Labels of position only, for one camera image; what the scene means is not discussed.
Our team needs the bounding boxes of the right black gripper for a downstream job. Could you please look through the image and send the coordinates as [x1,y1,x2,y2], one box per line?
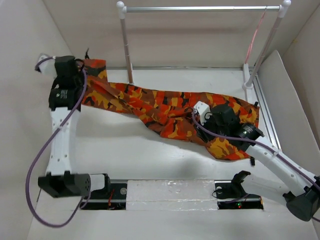
[193,112,229,143]

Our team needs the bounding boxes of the orange camouflage trousers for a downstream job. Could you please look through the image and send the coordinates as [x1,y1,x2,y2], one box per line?
[82,59,260,161]

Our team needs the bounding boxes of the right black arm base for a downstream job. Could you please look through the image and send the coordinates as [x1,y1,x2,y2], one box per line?
[211,180,264,210]

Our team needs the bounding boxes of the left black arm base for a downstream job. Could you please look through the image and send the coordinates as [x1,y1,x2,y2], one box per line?
[80,180,128,211]

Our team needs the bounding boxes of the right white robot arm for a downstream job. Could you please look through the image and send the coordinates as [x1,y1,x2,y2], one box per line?
[191,101,320,222]

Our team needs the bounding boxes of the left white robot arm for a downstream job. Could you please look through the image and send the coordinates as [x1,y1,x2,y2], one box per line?
[37,55,112,199]

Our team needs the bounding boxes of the pink clothes hanger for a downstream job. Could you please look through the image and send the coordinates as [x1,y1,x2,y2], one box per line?
[244,10,266,64]

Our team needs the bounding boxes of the white clothes rack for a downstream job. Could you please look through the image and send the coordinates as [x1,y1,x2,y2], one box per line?
[116,0,292,103]

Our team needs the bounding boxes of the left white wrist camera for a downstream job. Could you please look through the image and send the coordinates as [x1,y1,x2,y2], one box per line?
[34,53,57,78]

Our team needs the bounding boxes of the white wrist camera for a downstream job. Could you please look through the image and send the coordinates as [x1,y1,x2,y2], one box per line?
[34,53,57,78]
[193,101,212,126]

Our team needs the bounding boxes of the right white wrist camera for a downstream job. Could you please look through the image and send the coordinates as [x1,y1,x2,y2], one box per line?
[193,101,212,126]

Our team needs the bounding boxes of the aluminium side rail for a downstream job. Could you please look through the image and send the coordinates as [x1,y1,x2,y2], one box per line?
[252,75,282,150]

